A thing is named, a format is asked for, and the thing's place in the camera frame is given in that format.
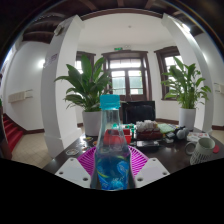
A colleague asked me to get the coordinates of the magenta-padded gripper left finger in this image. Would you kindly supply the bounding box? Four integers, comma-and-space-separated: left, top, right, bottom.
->
54, 145, 98, 190

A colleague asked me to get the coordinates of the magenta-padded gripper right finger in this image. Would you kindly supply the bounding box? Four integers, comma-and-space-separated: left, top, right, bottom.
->
128, 145, 171, 190

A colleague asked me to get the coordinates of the clear bottle with blue cap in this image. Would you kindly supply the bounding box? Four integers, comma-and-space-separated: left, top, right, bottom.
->
90, 94, 136, 192

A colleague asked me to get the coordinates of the small round clear disc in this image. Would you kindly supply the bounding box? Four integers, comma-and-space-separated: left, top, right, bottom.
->
65, 148, 80, 157

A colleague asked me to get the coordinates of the flat black device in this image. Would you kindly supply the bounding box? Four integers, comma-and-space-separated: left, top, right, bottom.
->
135, 139, 161, 150

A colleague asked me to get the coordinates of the dark basket with white packets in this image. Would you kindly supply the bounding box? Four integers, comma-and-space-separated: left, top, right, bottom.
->
134, 119, 163, 141

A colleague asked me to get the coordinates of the red box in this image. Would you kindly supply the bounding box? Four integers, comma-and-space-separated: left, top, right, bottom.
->
122, 128, 133, 145

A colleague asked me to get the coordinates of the green cloth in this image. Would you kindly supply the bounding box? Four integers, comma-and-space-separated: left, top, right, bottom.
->
157, 123, 176, 135

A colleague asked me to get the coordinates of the black microphone with grey head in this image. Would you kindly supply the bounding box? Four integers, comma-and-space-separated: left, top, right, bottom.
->
175, 127, 186, 141
182, 125, 191, 138

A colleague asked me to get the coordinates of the white printed leaflet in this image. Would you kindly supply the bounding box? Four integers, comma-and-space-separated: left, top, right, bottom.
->
186, 131, 211, 143

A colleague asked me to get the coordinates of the black office chair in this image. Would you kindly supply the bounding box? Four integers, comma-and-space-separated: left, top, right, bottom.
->
121, 100, 157, 125

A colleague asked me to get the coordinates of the red carpeted staircase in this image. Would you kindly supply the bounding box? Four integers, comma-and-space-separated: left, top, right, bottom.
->
2, 113, 24, 154

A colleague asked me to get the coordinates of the leafy plant in white pot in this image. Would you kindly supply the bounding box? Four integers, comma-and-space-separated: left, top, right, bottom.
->
161, 56, 212, 132
54, 54, 113, 137

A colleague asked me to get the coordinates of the dark wooden double door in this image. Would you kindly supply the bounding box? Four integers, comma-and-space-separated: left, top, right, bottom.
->
101, 49, 153, 103

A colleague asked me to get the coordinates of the dark framed window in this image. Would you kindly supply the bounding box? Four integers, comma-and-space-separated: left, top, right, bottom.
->
153, 45, 185, 101
75, 50, 97, 76

